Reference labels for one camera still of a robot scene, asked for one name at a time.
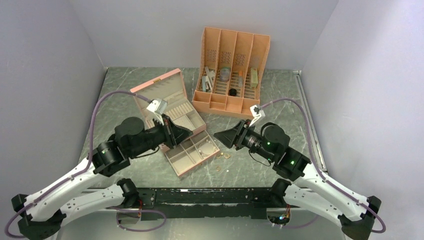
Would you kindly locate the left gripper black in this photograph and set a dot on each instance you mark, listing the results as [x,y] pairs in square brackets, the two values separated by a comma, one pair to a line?
[174,134]

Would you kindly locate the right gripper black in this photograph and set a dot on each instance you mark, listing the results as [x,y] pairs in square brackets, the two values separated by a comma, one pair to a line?
[230,137]

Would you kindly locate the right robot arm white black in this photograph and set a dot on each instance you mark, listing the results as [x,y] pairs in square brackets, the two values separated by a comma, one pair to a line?
[300,183]

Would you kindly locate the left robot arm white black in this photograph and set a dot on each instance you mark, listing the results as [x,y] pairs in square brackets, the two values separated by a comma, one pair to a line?
[42,214]

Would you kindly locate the pink jewelry box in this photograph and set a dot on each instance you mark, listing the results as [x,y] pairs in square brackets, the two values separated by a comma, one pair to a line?
[195,149]

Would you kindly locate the black round cap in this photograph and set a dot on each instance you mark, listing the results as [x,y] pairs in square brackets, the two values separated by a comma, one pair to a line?
[232,92]

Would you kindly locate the grey stapler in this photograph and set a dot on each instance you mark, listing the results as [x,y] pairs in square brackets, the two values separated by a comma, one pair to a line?
[207,80]

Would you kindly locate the orange capped tube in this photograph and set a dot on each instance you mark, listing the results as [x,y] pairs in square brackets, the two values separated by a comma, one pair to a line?
[240,79]

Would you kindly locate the green rectangular box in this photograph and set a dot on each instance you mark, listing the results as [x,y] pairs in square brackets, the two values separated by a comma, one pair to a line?
[254,80]

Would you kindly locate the clear tape roll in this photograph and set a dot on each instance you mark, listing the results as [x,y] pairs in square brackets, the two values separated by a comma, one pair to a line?
[225,74]

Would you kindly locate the orange desk file organizer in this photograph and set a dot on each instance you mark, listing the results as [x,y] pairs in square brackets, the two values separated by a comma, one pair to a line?
[239,51]

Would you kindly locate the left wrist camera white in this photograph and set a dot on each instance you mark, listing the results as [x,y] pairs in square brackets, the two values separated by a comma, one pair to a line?
[157,106]

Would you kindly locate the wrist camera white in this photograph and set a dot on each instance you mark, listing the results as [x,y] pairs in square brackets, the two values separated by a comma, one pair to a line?
[157,106]
[257,113]

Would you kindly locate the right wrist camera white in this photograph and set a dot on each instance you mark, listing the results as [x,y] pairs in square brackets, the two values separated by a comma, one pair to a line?
[257,113]

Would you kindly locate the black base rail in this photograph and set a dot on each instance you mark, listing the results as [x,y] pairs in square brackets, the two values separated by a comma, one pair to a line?
[184,203]

